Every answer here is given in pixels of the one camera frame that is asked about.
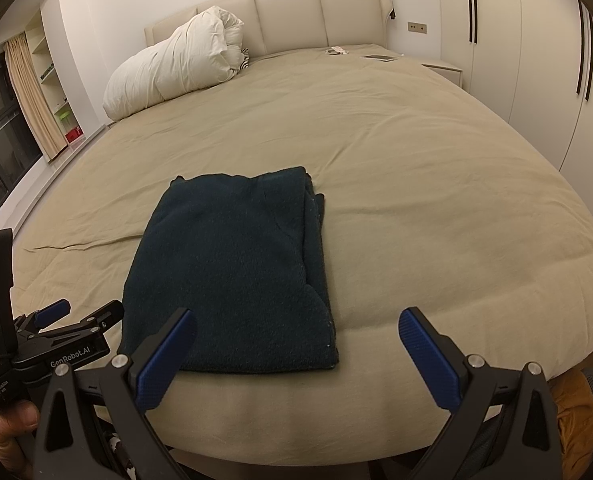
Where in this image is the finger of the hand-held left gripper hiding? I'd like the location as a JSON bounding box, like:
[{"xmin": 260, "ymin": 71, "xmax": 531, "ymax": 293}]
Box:
[
  {"xmin": 22, "ymin": 298, "xmax": 72, "ymax": 333},
  {"xmin": 74, "ymin": 300, "xmax": 126, "ymax": 333}
]

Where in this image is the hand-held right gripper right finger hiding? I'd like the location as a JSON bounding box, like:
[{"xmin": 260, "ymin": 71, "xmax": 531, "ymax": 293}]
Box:
[{"xmin": 398, "ymin": 306, "xmax": 563, "ymax": 480}]

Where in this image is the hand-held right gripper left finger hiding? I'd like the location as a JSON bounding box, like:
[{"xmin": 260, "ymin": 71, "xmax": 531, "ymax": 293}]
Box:
[{"xmin": 34, "ymin": 307, "xmax": 197, "ymax": 480}]

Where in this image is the dark teal towel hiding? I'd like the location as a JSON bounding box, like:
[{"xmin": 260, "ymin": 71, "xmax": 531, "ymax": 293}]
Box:
[{"xmin": 123, "ymin": 166, "xmax": 341, "ymax": 376}]

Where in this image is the person's left hand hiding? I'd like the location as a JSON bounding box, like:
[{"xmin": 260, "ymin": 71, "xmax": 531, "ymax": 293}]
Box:
[{"xmin": 0, "ymin": 400, "xmax": 40, "ymax": 480}]

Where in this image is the orange cloth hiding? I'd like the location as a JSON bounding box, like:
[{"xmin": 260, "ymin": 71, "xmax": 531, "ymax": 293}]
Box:
[{"xmin": 551, "ymin": 372, "xmax": 593, "ymax": 461}]

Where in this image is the bed with beige sheet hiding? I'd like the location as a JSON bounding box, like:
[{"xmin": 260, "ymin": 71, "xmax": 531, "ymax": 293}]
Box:
[{"xmin": 0, "ymin": 42, "xmax": 593, "ymax": 466}]

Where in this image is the dark window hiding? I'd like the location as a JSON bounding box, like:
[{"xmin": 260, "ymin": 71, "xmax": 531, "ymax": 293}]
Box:
[{"xmin": 0, "ymin": 54, "xmax": 43, "ymax": 216}]

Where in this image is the beige curtain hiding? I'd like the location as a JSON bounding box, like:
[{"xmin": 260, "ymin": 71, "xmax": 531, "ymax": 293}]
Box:
[{"xmin": 2, "ymin": 32, "xmax": 70, "ymax": 162}]

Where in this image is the white rolled duvet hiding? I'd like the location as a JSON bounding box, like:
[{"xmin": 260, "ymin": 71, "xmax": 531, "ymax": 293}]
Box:
[{"xmin": 102, "ymin": 6, "xmax": 246, "ymax": 122}]

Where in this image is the white nightstand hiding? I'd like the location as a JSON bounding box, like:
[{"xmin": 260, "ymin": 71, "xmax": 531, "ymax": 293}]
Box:
[{"xmin": 421, "ymin": 62, "xmax": 464, "ymax": 90}]

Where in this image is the white wardrobe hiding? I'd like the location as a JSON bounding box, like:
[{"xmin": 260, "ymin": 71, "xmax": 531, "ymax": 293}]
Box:
[{"xmin": 434, "ymin": 0, "xmax": 593, "ymax": 256}]

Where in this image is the cream padded headboard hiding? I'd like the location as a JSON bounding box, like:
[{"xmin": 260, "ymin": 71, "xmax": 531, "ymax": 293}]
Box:
[{"xmin": 144, "ymin": 0, "xmax": 395, "ymax": 58}]

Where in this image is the white wall shelf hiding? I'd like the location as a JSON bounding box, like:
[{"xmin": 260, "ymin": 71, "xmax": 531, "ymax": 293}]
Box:
[{"xmin": 25, "ymin": 10, "xmax": 88, "ymax": 157}]

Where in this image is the black wardrobe handle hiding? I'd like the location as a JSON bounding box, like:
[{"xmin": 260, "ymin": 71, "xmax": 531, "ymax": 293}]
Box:
[
  {"xmin": 463, "ymin": 0, "xmax": 479, "ymax": 44},
  {"xmin": 575, "ymin": 0, "xmax": 593, "ymax": 102}
]

